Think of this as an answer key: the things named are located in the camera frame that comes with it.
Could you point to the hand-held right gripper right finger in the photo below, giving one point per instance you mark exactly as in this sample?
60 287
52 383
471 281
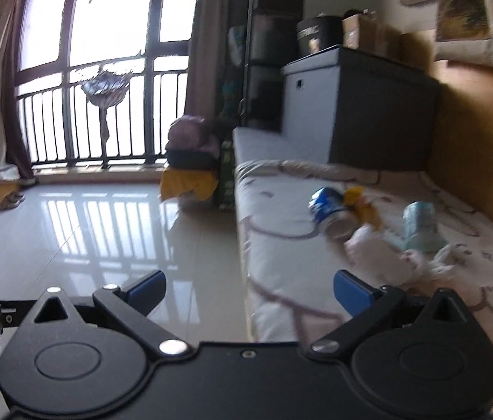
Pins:
353 293

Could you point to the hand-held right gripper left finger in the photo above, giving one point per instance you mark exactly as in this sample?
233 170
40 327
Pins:
145 291

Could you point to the white plastic bag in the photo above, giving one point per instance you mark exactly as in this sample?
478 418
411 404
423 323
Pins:
382 253

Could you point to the small yellow carton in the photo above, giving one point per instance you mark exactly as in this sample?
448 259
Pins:
364 208

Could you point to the white tissue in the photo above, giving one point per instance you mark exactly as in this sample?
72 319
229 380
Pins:
445 267

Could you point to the printed white blanket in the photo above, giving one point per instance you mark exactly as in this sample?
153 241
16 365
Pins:
294 262

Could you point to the blue drink can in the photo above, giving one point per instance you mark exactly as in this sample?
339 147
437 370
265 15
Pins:
329 212

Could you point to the pair of shoes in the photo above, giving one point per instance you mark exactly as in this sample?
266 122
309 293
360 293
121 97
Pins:
10 202

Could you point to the teal drink can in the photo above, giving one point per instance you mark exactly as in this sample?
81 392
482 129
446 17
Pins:
421 227

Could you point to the yellow cloth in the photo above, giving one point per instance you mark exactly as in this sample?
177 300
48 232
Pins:
185 183

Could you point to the black case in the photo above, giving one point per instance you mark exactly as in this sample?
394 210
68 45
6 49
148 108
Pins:
191 159

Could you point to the green box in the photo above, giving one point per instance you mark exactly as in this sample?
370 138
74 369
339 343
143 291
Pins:
226 175

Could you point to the black balcony railing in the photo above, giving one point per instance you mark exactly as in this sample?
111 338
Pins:
54 127

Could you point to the brown and white curtain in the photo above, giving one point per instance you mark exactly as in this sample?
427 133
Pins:
10 96

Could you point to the grey storage box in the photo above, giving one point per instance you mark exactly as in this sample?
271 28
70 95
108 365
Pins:
360 105

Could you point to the beige window curtain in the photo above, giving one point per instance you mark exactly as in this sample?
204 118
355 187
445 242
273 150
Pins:
211 52

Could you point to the black shelf unit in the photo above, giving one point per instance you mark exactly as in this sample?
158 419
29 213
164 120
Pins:
272 52

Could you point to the black round box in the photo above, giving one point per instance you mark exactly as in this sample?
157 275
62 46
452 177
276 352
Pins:
318 37

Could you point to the brown cardboard boxes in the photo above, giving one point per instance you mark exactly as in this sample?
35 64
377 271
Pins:
368 30

